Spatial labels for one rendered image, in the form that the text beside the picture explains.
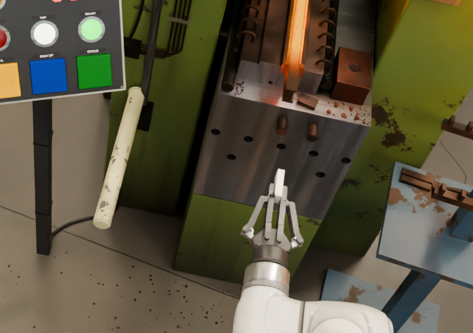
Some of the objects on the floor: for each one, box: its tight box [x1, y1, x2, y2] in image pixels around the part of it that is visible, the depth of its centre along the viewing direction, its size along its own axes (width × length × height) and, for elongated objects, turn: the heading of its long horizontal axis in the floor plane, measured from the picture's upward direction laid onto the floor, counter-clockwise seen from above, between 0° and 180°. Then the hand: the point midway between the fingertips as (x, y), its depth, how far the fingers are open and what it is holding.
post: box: [32, 99, 52, 256], centre depth 222 cm, size 4×4×108 cm
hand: (278, 186), depth 173 cm, fingers closed
